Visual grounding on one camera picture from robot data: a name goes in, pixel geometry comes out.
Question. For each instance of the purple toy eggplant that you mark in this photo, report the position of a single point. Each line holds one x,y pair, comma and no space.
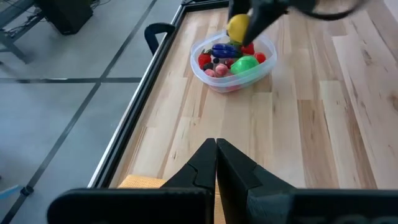
224,50

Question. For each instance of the black floor box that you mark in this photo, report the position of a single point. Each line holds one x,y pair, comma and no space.
65,15

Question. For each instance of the red toy strawberry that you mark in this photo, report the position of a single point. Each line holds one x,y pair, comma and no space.
247,49
204,59

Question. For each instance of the black frame clamp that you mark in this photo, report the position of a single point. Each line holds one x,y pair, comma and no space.
158,28

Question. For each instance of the clear plastic tupperware container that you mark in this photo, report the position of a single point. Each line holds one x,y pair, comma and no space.
230,84

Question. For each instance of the green toy pepper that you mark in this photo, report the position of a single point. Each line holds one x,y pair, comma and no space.
244,64

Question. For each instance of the pink toy raspberry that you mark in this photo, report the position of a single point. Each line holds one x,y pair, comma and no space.
211,73
221,70

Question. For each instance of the dark toy blackberry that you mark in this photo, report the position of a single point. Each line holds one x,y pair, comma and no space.
208,66
216,60

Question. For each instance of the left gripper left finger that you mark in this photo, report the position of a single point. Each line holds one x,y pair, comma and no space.
140,205

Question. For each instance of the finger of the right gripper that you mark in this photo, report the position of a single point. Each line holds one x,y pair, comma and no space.
237,7
267,12

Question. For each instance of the small red toy fruit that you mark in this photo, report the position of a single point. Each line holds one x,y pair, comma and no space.
229,63

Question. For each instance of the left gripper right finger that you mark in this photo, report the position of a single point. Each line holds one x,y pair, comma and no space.
295,208

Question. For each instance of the black aluminium table frame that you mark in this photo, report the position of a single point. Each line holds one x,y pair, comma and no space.
141,93

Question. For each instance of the red toy fruit green stem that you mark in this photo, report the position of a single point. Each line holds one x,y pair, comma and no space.
260,58

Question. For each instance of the grey metal table legs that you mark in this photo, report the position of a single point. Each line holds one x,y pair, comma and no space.
12,46

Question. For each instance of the yellow toy lemon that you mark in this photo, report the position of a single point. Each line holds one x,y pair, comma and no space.
237,28

